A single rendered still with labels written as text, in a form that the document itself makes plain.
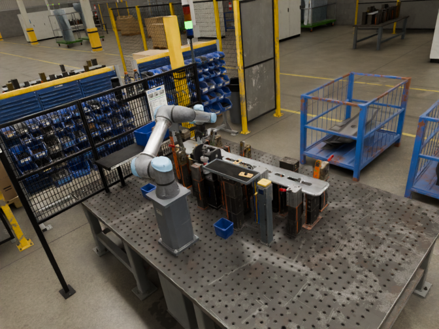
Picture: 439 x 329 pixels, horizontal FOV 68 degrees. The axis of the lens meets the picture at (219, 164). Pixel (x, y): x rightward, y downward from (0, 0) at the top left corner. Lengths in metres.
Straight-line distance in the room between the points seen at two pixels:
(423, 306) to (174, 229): 1.90
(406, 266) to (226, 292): 1.02
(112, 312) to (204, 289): 1.19
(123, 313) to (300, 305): 1.56
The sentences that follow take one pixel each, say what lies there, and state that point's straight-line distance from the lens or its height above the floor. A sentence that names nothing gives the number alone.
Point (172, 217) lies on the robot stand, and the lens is 2.05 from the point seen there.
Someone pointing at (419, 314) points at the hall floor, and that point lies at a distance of 2.93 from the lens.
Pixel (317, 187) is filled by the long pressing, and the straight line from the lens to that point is 2.19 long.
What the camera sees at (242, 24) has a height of 1.67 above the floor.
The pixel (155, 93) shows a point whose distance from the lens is 3.14.
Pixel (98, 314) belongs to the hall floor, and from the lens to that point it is 3.04.
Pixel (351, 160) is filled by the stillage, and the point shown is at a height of 0.17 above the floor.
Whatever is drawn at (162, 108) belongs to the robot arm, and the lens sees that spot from 2.23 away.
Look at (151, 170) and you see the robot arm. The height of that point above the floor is 1.28.
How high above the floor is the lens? 2.19
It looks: 28 degrees down
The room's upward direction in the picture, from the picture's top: 7 degrees counter-clockwise
